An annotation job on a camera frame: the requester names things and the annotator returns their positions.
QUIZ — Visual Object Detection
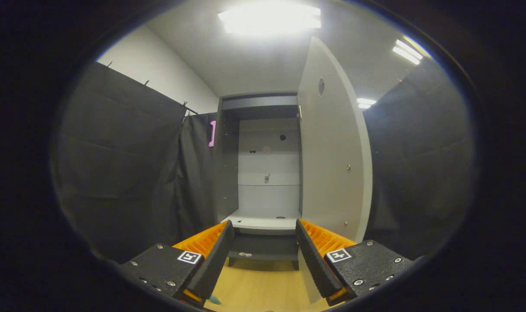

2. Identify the large bright ceiling light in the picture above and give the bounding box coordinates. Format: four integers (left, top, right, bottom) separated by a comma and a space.
218, 2, 322, 35

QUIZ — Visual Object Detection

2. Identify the pale grey cabinet door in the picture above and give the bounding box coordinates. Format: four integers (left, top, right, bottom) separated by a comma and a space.
297, 37, 373, 304

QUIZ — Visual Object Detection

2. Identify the black backdrop cloth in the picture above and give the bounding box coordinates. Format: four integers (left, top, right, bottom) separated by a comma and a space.
55, 56, 476, 260

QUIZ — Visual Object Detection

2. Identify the dark grey cabinet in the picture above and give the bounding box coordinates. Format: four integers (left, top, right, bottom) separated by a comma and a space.
214, 91, 302, 271

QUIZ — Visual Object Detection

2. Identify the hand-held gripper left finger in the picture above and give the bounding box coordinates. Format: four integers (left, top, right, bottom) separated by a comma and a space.
118, 220, 235, 307

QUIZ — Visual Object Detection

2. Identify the white cabinet shelf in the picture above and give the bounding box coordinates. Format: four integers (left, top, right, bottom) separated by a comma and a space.
220, 210, 302, 236

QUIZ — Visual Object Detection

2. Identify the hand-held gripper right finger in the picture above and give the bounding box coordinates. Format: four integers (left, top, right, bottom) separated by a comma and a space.
295, 218, 419, 306

